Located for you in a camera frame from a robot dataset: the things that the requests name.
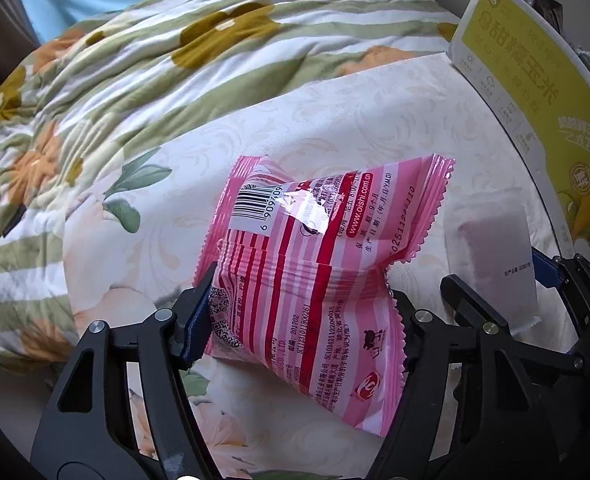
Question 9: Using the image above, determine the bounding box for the floral striped blanket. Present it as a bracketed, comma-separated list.
[0, 0, 468, 376]

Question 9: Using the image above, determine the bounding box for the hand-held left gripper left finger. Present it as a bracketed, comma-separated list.
[29, 261, 226, 480]

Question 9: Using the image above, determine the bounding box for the brown curtain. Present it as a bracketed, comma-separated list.
[0, 0, 42, 81]

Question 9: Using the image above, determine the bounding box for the pink striped snack packet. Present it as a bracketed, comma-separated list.
[193, 154, 458, 438]

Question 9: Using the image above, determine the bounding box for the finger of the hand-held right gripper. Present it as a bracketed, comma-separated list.
[439, 274, 584, 377]
[529, 249, 590, 332]

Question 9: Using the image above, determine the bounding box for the cream floral bed sheet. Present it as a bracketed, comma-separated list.
[62, 52, 583, 480]

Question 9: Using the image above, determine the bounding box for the yellow green cardboard box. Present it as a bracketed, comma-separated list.
[446, 0, 590, 267]

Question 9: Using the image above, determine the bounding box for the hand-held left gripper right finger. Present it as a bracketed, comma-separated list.
[365, 289, 558, 480]

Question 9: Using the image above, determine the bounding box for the small white snack packet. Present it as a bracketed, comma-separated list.
[444, 187, 543, 337]

